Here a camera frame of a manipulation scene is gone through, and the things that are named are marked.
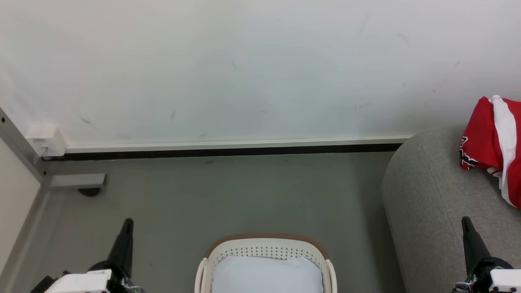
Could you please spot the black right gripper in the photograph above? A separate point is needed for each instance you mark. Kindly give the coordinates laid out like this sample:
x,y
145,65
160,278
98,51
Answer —
x,y
482,272

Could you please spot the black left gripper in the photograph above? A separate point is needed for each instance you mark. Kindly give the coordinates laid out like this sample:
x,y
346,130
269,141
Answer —
x,y
118,276

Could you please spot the red and white garment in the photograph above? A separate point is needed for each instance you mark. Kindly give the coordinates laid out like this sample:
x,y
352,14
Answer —
x,y
484,134

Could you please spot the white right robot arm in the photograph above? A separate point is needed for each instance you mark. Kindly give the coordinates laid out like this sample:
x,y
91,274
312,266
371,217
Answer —
x,y
506,281

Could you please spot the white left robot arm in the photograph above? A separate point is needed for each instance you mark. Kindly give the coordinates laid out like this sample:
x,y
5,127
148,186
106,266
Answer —
x,y
79,283

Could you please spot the white laundry basket brown rim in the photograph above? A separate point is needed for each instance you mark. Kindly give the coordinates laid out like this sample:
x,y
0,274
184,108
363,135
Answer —
x,y
264,246

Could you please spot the light blue clothing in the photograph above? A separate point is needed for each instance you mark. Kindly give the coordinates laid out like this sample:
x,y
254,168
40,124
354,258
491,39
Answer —
x,y
266,276

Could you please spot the grey fabric sofa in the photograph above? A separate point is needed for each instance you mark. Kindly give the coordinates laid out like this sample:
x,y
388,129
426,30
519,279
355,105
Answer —
x,y
431,219

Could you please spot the black caster wheel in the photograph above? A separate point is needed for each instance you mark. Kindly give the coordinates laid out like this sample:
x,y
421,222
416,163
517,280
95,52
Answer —
x,y
89,192

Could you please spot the white baseboard strip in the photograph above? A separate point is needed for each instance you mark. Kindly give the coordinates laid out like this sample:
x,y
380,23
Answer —
x,y
236,144

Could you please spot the grey metal foot bracket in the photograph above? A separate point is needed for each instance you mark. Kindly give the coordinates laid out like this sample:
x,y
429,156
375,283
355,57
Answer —
x,y
77,180

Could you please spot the grey metal partition frame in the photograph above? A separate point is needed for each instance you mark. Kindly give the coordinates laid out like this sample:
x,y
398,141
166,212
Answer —
x,y
18,195

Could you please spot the white wall outlet box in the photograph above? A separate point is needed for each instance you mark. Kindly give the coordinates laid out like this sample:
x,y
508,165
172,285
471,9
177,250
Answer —
x,y
47,140

